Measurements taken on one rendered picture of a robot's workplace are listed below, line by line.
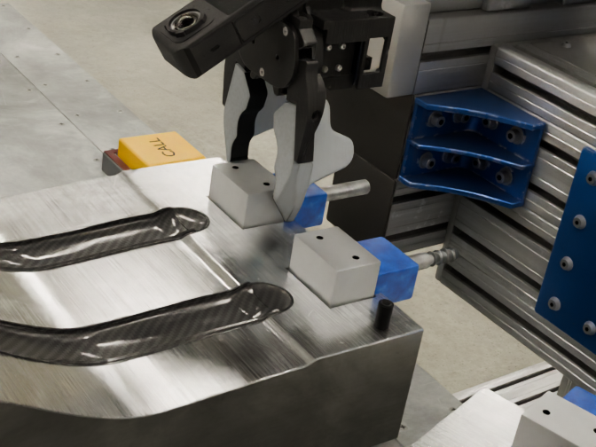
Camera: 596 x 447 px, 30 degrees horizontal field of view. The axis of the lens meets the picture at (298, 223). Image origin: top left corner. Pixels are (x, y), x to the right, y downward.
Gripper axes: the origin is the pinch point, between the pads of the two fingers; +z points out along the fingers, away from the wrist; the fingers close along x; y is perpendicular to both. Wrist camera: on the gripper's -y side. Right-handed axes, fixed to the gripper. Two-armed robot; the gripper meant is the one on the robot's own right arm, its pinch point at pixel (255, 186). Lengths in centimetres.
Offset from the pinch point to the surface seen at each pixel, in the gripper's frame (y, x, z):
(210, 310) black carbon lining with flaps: -9.2, -9.9, 2.5
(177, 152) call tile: 4.9, 19.3, 7.0
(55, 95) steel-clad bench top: 3.0, 42.1, 10.8
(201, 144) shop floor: 106, 174, 91
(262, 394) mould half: -10.2, -17.7, 3.3
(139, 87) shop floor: 107, 213, 91
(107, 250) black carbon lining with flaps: -12.0, -0.7, 2.7
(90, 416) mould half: -21.2, -17.7, 1.4
